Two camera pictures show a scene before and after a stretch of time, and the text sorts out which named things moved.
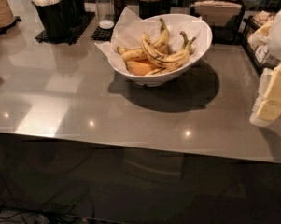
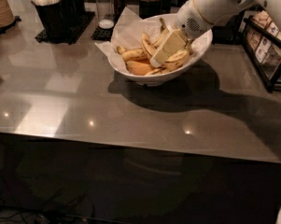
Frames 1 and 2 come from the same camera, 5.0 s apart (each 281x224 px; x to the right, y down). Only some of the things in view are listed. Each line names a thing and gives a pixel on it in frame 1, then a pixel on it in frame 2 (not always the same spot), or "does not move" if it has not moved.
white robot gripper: [280, 39] -> [189, 20]
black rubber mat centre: [103, 35] does not move
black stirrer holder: [156, 7] does not move
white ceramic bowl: [202, 32] does not move
